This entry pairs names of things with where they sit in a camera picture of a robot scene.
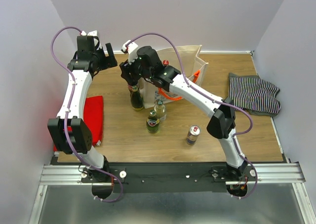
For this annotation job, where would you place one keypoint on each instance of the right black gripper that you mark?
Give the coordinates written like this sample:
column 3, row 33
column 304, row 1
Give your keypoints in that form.
column 126, row 68

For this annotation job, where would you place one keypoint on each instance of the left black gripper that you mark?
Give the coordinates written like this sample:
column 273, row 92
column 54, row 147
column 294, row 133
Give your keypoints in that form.
column 108, row 61

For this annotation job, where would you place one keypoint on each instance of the cola glass bottle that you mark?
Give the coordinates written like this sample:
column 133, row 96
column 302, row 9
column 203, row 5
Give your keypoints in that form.
column 130, row 86
column 165, row 62

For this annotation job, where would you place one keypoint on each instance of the green glass bottle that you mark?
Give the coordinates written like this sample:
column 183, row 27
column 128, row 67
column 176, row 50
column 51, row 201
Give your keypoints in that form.
column 136, row 99

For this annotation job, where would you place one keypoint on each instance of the beige canvas tote bag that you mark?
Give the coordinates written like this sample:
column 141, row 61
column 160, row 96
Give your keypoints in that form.
column 194, row 67

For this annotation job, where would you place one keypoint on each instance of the clear glass soda bottle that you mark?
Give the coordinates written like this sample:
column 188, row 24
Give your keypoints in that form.
column 160, row 110

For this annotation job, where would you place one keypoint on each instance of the red bull energy can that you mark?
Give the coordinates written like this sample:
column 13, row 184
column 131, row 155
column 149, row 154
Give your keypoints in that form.
column 193, row 133

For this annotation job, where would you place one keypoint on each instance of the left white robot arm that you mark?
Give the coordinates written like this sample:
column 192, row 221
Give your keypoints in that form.
column 69, row 132

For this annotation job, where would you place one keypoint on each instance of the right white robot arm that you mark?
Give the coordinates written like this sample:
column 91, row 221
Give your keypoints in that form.
column 220, row 111

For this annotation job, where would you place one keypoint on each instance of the front green beer bottle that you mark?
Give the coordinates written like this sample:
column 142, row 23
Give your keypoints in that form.
column 152, row 122

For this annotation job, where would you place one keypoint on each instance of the red folded cloth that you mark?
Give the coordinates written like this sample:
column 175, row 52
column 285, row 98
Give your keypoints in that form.
column 93, row 115

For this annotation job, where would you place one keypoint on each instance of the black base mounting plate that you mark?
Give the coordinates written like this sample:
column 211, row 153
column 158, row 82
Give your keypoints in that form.
column 169, row 177

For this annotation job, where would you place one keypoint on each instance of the striped folded cloth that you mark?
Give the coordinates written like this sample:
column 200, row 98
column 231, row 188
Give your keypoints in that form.
column 254, row 94

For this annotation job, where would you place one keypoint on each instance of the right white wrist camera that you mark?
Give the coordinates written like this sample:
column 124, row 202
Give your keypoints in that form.
column 130, row 48

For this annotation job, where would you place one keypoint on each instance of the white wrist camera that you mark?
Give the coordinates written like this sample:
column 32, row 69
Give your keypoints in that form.
column 130, row 48
column 95, row 35

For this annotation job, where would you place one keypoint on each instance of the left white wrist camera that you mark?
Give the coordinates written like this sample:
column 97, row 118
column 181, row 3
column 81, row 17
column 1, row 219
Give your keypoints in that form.
column 95, row 35

